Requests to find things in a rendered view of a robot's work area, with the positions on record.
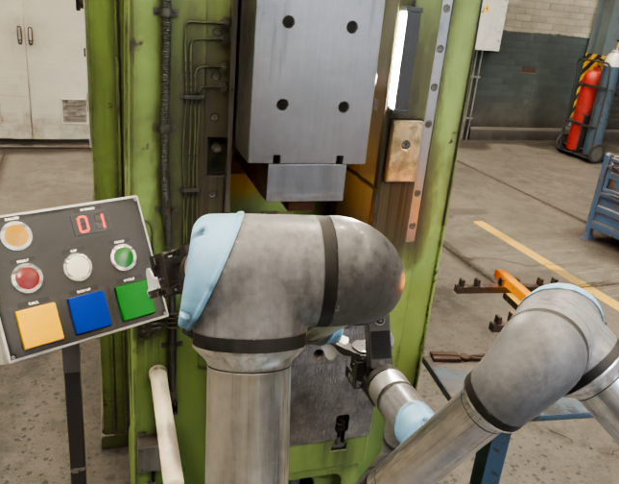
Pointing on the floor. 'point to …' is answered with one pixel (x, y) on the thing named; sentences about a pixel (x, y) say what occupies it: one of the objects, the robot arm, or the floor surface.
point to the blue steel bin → (612, 200)
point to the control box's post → (71, 360)
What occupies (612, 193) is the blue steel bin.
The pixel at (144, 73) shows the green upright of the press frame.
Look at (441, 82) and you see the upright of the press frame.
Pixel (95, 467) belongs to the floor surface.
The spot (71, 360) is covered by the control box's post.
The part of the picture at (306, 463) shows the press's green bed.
